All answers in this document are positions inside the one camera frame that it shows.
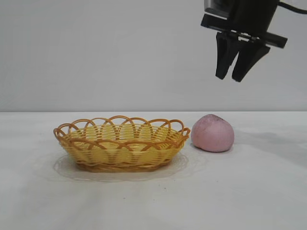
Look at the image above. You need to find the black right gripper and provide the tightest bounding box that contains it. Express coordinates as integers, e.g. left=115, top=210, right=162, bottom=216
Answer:
left=201, top=0, right=288, bottom=83

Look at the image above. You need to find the pink peach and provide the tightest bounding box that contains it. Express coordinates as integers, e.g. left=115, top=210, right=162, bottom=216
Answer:
left=191, top=114, right=235, bottom=153

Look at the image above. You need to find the yellow woven wicker basket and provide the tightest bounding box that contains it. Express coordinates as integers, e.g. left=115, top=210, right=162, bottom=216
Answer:
left=53, top=115, right=191, bottom=173

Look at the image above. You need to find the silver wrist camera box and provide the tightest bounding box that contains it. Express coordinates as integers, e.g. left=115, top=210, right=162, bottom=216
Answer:
left=203, top=0, right=232, bottom=20

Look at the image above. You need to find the black cable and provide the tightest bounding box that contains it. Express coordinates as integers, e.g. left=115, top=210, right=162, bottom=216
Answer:
left=277, top=0, right=307, bottom=14

